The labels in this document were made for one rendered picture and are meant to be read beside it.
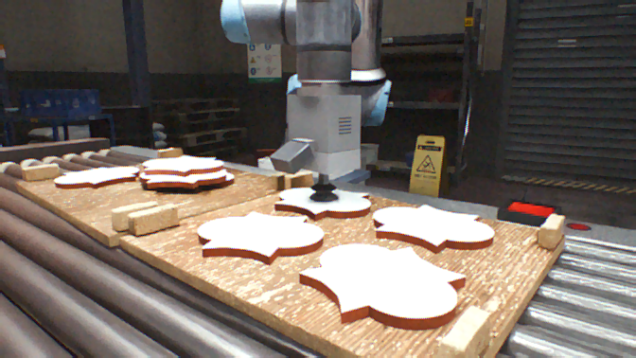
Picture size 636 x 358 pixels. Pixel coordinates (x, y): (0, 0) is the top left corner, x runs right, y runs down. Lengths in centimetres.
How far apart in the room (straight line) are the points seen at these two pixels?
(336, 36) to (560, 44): 463
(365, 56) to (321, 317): 77
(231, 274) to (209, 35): 678
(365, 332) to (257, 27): 50
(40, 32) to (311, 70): 541
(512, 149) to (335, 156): 465
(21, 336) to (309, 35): 43
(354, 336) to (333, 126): 31
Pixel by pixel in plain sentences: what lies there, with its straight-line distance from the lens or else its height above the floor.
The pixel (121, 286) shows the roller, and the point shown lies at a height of 92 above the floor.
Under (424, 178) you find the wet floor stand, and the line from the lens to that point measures 413.
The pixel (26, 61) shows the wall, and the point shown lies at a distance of 577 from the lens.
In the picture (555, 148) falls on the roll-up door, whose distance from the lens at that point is 515.
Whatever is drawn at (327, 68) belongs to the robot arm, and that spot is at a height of 113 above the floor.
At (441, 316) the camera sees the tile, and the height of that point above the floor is 94.
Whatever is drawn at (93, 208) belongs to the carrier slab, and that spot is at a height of 94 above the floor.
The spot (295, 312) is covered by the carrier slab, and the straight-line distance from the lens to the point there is 35.
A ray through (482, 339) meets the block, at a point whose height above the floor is 95.
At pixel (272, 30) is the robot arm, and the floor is 119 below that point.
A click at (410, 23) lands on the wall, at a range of 545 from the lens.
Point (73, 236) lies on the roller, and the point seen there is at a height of 91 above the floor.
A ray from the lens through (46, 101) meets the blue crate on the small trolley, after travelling 396.
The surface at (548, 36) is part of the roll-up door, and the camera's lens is 513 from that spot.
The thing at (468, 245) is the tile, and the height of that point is 94.
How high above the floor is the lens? 111
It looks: 14 degrees down
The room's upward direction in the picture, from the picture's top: straight up
